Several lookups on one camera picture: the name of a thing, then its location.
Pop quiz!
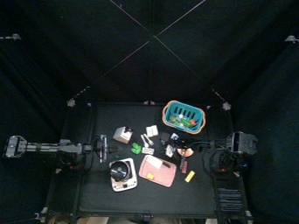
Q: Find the white toy fork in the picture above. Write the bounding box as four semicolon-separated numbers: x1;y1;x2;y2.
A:
139;134;149;149

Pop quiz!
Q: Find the black toy pot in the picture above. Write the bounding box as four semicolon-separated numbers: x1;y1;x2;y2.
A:
108;161;131;182

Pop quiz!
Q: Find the black toy cube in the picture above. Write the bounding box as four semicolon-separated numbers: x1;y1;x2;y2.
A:
159;132;172;143

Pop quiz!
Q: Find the white paper piece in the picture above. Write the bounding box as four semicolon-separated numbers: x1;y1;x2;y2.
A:
144;156;164;170

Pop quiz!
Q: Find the white toy spoon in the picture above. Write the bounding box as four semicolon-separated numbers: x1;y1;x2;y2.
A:
143;133;155;146

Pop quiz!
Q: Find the white toy stove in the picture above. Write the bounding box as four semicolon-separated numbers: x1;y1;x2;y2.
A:
107;157;139;193

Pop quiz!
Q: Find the white printed toy packet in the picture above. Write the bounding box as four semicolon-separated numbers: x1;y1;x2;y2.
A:
164;144;176;158

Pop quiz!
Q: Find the pink tray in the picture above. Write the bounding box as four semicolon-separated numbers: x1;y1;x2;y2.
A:
137;154;177;188

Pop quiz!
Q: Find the yellow toy block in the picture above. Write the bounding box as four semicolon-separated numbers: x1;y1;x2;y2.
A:
183;170;196;184

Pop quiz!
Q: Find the green toy leaf piece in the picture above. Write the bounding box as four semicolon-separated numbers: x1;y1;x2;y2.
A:
129;142;143;155

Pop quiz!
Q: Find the green toy vegetable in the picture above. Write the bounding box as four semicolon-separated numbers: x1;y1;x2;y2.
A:
169;115;193;129

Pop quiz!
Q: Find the small grey toy box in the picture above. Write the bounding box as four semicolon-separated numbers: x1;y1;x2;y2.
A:
112;126;135;144

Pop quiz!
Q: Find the peach round toy piece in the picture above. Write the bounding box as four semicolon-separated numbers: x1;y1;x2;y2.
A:
176;147;195;158

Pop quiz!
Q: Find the white square card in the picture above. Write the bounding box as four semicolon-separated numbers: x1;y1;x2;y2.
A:
144;124;160;138

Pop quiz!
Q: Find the teal basket with orange rim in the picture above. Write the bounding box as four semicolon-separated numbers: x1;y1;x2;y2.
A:
161;100;207;135

